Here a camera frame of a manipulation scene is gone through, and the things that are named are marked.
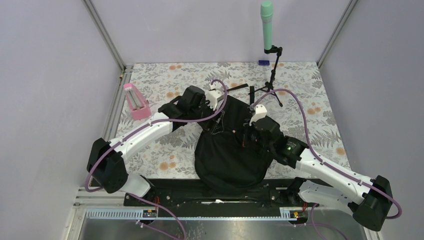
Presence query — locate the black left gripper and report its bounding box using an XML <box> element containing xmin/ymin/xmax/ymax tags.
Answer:
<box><xmin>189</xmin><ymin>97</ymin><xmax>225</xmax><ymax>134</ymax></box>

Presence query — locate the black student backpack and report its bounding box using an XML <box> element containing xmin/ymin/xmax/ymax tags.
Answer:
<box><xmin>194</xmin><ymin>96</ymin><xmax>273</xmax><ymax>195</ymax></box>

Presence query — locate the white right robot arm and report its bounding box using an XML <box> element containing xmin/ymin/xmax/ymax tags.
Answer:
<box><xmin>243</xmin><ymin>116</ymin><xmax>393</xmax><ymax>232</ymax></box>

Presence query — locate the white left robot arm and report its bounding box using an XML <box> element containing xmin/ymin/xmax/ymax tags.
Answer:
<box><xmin>86</xmin><ymin>85</ymin><xmax>225</xmax><ymax>206</ymax></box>

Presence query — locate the black microphone tripod stand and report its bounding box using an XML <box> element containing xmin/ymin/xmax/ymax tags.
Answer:
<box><xmin>249</xmin><ymin>44</ymin><xmax>283</xmax><ymax>95</ymax></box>

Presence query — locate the floral table mat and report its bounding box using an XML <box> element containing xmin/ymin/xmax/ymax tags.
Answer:
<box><xmin>125</xmin><ymin>62</ymin><xmax>350</xmax><ymax>179</ymax></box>

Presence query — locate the small blue block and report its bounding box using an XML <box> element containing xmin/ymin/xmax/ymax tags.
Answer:
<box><xmin>258</xmin><ymin>60</ymin><xmax>270</xmax><ymax>66</ymax></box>

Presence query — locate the mint green microphone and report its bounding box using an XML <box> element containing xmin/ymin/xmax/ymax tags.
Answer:
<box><xmin>260</xmin><ymin>0</ymin><xmax>274</xmax><ymax>53</ymax></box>

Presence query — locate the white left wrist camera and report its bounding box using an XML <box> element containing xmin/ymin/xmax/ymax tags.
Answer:
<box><xmin>205</xmin><ymin>89</ymin><xmax>224</xmax><ymax>111</ymax></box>

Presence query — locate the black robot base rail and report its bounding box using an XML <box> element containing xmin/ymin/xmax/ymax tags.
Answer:
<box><xmin>143</xmin><ymin>177</ymin><xmax>313</xmax><ymax>218</ymax></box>

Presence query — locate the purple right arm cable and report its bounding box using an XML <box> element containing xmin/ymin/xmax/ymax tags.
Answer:
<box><xmin>249</xmin><ymin>88</ymin><xmax>403</xmax><ymax>220</ymax></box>

